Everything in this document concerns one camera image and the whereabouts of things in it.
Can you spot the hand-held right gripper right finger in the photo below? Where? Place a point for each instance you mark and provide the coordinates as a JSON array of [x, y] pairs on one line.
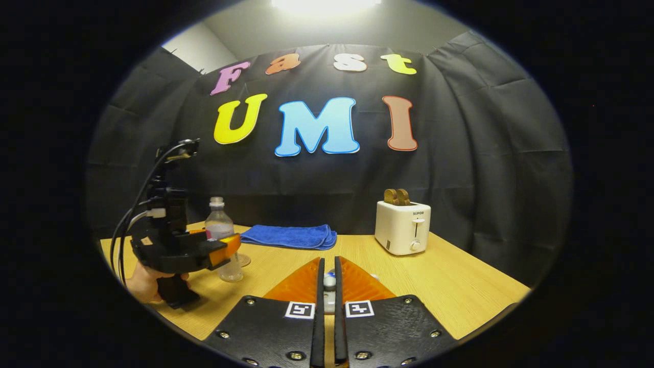
[[393, 327]]

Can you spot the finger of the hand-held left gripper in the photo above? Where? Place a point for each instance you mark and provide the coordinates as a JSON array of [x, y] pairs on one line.
[[217, 253], [196, 232]]

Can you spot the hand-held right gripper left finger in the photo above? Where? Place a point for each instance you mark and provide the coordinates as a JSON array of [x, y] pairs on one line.
[[265, 327]]

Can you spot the clear plastic water bottle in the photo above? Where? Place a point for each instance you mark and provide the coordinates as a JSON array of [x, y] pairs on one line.
[[219, 222]]

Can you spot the round brown coaster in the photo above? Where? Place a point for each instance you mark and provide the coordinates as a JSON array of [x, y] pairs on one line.
[[246, 259]]

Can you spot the blue folded towel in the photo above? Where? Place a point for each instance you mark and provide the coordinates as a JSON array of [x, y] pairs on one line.
[[291, 236]]

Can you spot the white toaster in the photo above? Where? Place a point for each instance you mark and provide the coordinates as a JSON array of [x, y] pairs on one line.
[[401, 227]]

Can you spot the ceiling light panel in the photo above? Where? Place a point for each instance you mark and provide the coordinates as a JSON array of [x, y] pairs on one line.
[[324, 4]]

